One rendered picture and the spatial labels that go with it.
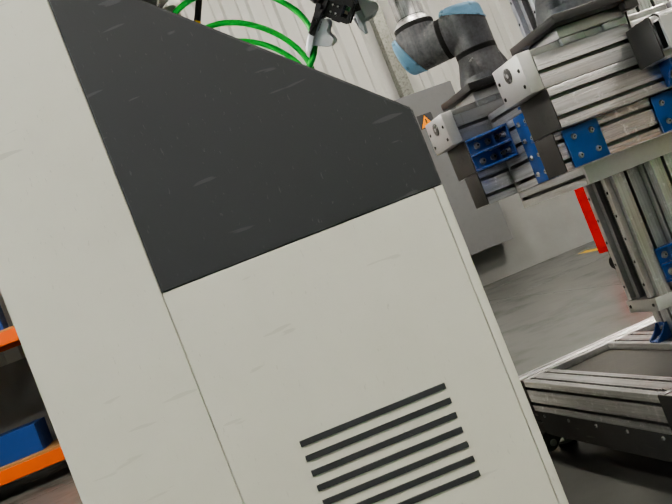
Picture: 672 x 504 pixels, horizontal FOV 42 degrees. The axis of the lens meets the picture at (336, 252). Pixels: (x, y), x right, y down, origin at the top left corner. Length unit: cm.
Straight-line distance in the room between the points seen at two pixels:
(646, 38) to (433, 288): 71
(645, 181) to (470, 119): 48
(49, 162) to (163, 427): 55
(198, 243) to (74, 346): 30
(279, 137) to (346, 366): 46
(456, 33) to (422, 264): 94
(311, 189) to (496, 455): 62
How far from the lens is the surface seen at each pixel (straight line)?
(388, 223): 170
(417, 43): 251
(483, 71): 244
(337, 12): 204
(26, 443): 740
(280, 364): 170
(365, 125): 172
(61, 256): 174
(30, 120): 179
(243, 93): 173
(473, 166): 237
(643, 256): 226
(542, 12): 204
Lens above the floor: 71
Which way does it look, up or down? 1 degrees up
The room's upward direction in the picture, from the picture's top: 22 degrees counter-clockwise
